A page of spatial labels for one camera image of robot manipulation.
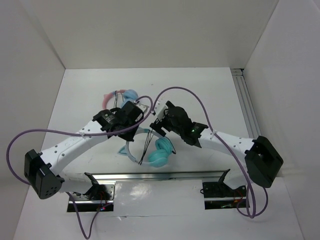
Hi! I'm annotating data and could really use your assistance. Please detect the teal cat ear headphones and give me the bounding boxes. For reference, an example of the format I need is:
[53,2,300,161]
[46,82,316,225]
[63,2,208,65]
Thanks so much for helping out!
[117,127,177,168]

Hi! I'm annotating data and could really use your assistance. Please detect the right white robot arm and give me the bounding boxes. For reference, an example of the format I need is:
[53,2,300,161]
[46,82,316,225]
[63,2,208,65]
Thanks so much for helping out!
[150,101,284,196]

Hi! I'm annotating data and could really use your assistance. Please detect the aluminium rail at front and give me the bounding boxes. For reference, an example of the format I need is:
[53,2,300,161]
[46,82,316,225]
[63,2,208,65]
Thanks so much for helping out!
[59,170,231,183]

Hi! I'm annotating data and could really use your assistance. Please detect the aluminium rail at right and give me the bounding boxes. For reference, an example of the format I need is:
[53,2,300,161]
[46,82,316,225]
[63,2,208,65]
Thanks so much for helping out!
[230,68,261,139]

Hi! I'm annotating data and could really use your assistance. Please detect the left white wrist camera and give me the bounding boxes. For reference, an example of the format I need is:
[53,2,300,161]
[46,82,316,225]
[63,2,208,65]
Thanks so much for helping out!
[137,103,151,116]

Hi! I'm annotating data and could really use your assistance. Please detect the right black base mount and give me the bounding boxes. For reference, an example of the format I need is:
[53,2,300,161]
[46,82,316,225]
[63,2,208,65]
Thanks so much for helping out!
[200,182,247,210]

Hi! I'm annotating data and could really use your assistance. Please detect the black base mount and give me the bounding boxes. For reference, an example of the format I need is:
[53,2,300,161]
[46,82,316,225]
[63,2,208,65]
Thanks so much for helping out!
[70,181,116,213]
[200,182,247,210]

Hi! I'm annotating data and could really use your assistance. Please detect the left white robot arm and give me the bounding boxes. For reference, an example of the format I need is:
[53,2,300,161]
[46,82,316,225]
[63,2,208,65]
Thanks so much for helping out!
[24,101,148,200]

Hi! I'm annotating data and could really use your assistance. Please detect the aluminium rail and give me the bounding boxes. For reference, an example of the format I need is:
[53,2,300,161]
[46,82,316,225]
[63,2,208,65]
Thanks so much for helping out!
[59,170,231,183]
[230,68,261,139]

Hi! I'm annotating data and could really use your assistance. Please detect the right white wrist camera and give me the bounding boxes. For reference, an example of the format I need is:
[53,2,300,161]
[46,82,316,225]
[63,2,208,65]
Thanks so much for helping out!
[153,100,168,124]

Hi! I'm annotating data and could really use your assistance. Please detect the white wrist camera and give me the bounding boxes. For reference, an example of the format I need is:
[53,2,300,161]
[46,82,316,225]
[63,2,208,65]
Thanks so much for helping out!
[153,100,168,124]
[137,103,151,116]

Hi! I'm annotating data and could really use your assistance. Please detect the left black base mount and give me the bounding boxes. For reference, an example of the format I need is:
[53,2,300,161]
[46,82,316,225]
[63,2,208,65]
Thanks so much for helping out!
[70,181,116,213]

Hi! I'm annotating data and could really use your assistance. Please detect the pink blue cat ear headphones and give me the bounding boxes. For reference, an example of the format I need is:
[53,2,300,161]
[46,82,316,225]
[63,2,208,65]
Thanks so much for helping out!
[102,89,138,110]

